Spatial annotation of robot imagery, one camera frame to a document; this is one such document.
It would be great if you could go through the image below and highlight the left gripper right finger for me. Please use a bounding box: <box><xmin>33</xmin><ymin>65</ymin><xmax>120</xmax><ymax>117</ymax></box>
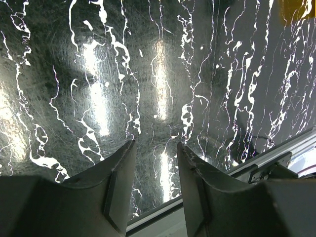
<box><xmin>177</xmin><ymin>143</ymin><xmax>316</xmax><ymax>237</ymax></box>

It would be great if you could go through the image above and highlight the yellow plastic tray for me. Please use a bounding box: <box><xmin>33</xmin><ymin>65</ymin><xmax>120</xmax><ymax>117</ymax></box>
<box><xmin>278</xmin><ymin>0</ymin><xmax>316</xmax><ymax>26</ymax></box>

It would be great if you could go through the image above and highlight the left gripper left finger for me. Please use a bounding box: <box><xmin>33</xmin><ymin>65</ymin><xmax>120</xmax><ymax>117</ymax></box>
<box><xmin>0</xmin><ymin>141</ymin><xmax>137</xmax><ymax>237</ymax></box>

